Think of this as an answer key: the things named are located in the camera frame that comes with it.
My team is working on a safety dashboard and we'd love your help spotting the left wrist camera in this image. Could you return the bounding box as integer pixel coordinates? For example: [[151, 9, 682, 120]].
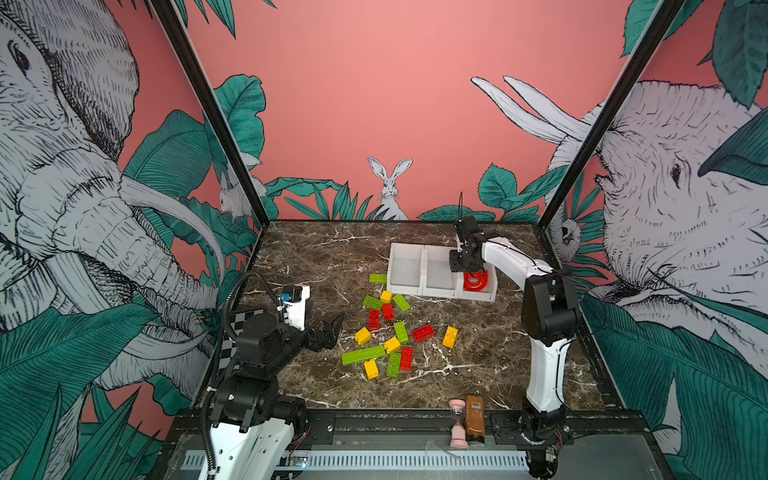
[[279, 284, 310, 331]]

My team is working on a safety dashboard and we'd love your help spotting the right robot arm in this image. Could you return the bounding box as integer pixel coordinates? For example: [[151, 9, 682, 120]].
[[449, 232, 582, 445]]

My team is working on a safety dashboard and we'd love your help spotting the long red lego brick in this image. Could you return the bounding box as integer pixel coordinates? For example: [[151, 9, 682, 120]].
[[368, 310, 381, 332]]

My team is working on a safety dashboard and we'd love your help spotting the pink hourglass timer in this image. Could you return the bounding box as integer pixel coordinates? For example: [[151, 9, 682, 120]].
[[449, 399, 469, 450]]

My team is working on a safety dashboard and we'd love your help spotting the brown rectangular bottle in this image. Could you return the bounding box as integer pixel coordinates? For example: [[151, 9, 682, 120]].
[[465, 395, 486, 443]]

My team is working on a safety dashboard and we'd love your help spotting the red arch lego piece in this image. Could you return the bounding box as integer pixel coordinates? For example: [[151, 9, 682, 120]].
[[463, 270, 489, 292]]

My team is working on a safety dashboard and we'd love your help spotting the black front rail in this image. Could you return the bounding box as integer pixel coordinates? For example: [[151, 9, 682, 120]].
[[161, 409, 649, 448]]

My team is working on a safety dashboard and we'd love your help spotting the white three-compartment bin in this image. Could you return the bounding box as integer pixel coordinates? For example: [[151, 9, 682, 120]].
[[387, 243, 498, 303]]

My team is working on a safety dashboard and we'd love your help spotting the small red lego brick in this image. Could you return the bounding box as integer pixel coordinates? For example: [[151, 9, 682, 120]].
[[381, 303, 395, 321]]

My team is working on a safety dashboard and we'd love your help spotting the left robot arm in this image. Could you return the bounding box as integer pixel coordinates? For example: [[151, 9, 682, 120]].
[[200, 312, 346, 479]]

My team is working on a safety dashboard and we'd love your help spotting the yellow lego brick front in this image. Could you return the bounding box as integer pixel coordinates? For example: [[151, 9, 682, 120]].
[[363, 359, 380, 380]]

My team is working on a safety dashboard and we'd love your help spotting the checkerboard calibration plate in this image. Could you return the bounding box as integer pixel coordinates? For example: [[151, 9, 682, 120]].
[[217, 307, 265, 371]]

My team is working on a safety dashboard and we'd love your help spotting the long green lego brick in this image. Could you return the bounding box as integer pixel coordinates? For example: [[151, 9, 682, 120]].
[[342, 346, 387, 365]]

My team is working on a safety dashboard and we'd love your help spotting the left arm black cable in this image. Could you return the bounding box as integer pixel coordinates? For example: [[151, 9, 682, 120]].
[[200, 271, 283, 475]]

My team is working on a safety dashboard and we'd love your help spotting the white perforated strip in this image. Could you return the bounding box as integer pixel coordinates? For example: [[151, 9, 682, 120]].
[[179, 450, 529, 472]]

